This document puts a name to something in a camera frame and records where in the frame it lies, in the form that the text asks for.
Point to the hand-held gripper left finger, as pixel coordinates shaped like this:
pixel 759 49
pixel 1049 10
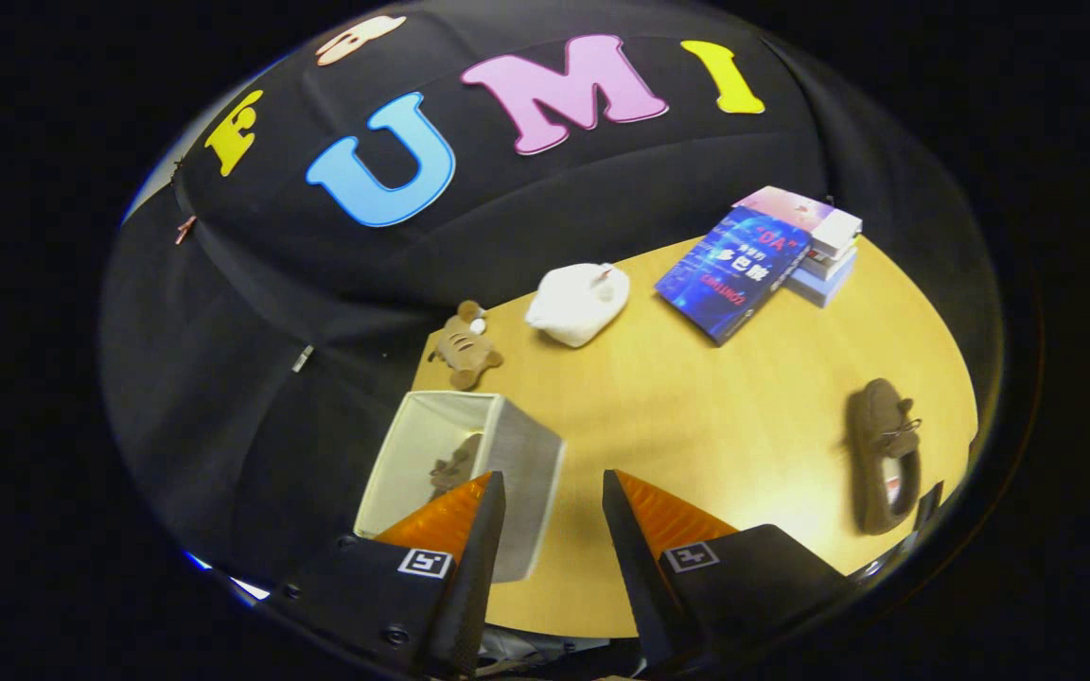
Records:
pixel 479 586

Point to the pink cloth clip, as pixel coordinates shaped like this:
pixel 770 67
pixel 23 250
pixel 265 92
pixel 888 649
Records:
pixel 185 230

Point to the white book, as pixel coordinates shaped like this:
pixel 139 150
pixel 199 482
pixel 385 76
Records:
pixel 834 262

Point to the light blue book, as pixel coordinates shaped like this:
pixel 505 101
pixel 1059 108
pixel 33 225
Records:
pixel 824 287

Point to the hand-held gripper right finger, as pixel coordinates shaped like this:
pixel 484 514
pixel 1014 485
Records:
pixel 630 567

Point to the brown fuzzy shoe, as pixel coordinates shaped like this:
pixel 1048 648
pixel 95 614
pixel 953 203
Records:
pixel 876 426
pixel 458 463

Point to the white plush toy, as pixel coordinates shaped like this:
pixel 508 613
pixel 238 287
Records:
pixel 573 303

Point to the silver cloth clip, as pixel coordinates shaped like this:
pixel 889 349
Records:
pixel 304 358

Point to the grey fabric storage box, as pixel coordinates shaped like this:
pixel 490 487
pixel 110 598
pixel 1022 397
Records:
pixel 531 473

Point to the brown plush toy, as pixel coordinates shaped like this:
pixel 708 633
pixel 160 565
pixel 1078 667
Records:
pixel 465 350

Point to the dark blue book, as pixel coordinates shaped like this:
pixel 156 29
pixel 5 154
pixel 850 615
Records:
pixel 734 274

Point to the pink cover book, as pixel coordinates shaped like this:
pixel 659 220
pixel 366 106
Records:
pixel 791 206

